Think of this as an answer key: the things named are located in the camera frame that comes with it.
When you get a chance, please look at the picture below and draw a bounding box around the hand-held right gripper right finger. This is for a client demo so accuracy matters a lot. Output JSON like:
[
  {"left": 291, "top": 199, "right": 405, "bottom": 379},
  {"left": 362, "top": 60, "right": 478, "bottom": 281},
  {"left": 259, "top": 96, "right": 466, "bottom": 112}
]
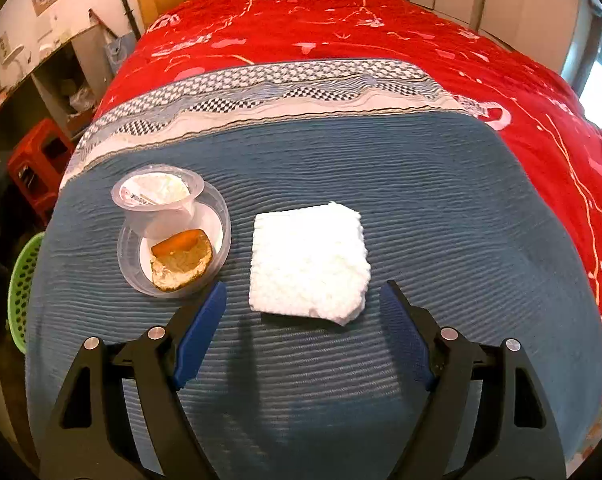
[{"left": 379, "top": 280, "right": 566, "bottom": 480}]

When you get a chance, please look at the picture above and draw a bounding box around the bread piece with orange topping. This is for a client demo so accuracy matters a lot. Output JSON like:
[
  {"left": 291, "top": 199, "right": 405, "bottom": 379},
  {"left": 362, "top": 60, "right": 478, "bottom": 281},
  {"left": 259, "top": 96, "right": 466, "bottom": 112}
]
[{"left": 150, "top": 229, "right": 214, "bottom": 292}]

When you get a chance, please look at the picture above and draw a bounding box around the black long stick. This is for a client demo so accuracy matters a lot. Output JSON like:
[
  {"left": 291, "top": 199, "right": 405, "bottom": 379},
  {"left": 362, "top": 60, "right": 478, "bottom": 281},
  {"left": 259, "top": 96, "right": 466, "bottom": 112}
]
[{"left": 118, "top": 0, "right": 142, "bottom": 42}]

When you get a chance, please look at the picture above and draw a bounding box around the white wardrobe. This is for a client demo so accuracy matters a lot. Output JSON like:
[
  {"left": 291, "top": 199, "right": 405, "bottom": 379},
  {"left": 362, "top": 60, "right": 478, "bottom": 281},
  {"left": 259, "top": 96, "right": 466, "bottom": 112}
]
[{"left": 385, "top": 0, "right": 598, "bottom": 77}]

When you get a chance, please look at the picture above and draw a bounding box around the white desk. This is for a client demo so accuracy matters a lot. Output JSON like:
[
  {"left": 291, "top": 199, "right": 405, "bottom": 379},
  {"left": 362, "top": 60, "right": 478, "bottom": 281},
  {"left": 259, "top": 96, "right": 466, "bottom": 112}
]
[{"left": 0, "top": 22, "right": 114, "bottom": 161}]

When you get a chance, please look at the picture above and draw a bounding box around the green mesh plastic basket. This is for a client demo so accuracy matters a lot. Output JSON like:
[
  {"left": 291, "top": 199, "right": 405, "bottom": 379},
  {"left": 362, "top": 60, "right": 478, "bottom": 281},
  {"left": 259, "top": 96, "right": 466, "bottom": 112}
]
[{"left": 7, "top": 232, "right": 47, "bottom": 356}]

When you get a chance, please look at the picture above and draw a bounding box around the clear round food container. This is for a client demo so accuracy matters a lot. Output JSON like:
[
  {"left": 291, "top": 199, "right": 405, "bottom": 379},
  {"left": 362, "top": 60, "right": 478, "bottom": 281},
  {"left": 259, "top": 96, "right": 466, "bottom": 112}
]
[{"left": 117, "top": 180, "right": 232, "bottom": 299}]

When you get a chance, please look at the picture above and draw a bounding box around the red plastic stool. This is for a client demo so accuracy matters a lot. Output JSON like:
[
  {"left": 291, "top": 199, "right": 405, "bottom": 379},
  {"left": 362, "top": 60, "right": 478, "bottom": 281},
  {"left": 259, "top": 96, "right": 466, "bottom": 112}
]
[{"left": 7, "top": 118, "right": 76, "bottom": 227}]

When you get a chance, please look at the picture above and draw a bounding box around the clear plastic cup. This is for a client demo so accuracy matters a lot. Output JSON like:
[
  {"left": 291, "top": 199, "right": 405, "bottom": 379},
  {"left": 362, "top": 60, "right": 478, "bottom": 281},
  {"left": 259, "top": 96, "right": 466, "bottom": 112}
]
[{"left": 111, "top": 164, "right": 206, "bottom": 241}]

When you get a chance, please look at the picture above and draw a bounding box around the light blue bag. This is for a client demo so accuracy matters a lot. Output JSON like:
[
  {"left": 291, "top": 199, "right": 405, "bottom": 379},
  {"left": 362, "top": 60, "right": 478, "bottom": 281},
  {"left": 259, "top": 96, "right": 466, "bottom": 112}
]
[{"left": 105, "top": 35, "right": 138, "bottom": 77}]

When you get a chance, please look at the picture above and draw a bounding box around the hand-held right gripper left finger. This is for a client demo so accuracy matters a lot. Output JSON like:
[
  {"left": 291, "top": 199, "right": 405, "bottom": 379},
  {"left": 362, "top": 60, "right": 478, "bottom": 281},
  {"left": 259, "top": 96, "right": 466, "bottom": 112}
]
[{"left": 40, "top": 281, "right": 228, "bottom": 480}]

